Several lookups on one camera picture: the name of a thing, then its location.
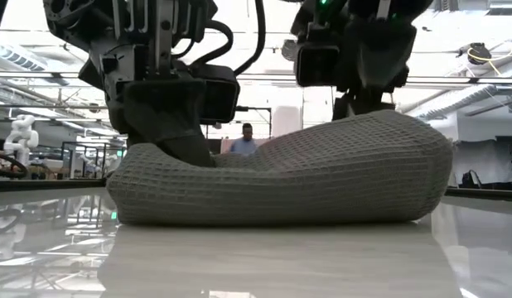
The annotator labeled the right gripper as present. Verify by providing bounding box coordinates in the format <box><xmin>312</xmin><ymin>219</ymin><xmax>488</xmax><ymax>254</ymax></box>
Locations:
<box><xmin>288</xmin><ymin>0</ymin><xmax>434</xmax><ymax>121</ymax></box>

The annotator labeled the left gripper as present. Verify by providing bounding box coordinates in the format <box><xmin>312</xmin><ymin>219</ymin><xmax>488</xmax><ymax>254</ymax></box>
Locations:
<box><xmin>42</xmin><ymin>0</ymin><xmax>220</xmax><ymax>147</ymax></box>

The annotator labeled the grey waffle weave towel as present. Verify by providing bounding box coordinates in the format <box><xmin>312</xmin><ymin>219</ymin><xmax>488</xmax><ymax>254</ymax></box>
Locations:
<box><xmin>105</xmin><ymin>108</ymin><xmax>454</xmax><ymax>227</ymax></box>

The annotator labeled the person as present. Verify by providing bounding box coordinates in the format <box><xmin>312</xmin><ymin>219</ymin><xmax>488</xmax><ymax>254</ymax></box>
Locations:
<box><xmin>229</xmin><ymin>123</ymin><xmax>259</xmax><ymax>156</ymax></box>

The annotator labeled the white building column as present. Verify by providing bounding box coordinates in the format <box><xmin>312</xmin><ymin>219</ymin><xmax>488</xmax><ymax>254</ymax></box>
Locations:
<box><xmin>273</xmin><ymin>105</ymin><xmax>303</xmax><ymax>138</ymax></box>

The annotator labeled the black backpack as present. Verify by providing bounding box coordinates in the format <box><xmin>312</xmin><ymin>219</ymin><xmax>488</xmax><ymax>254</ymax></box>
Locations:
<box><xmin>461</xmin><ymin>170</ymin><xmax>483</xmax><ymax>190</ymax></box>

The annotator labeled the white robot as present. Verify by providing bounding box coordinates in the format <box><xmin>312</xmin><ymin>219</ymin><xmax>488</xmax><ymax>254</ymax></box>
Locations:
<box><xmin>2</xmin><ymin>114</ymin><xmax>40</xmax><ymax>166</ymax></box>

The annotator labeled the black curved tube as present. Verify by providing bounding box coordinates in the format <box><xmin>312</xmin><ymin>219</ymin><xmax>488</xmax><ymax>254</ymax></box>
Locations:
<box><xmin>0</xmin><ymin>151</ymin><xmax>27</xmax><ymax>180</ymax></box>

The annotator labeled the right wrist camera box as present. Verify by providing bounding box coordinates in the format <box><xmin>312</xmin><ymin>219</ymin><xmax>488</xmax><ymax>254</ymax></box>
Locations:
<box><xmin>294</xmin><ymin>41</ymin><xmax>341</xmax><ymax>89</ymax></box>

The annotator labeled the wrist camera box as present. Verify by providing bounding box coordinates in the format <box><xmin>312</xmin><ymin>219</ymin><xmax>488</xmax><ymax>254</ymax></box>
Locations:
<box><xmin>294</xmin><ymin>41</ymin><xmax>341</xmax><ymax>89</ymax></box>
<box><xmin>197</xmin><ymin>63</ymin><xmax>242</xmax><ymax>126</ymax></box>

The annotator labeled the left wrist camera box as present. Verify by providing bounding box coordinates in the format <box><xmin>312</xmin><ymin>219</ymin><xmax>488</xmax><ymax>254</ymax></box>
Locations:
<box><xmin>197</xmin><ymin>63</ymin><xmax>242</xmax><ymax>126</ymax></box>

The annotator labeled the black metal rack frame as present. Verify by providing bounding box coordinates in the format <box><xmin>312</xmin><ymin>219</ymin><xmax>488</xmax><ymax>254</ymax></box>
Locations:
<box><xmin>60</xmin><ymin>142</ymin><xmax>128</xmax><ymax>180</ymax></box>

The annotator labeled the black gantry frame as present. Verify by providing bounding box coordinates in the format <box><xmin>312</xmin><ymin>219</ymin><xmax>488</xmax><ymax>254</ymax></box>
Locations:
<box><xmin>234</xmin><ymin>105</ymin><xmax>273</xmax><ymax>140</ymax></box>

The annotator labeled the black ceiling cable reel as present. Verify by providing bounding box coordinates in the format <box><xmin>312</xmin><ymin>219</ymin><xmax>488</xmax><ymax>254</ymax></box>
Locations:
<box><xmin>458</xmin><ymin>42</ymin><xmax>494</xmax><ymax>66</ymax></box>
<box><xmin>280</xmin><ymin>39</ymin><xmax>298</xmax><ymax>63</ymax></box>

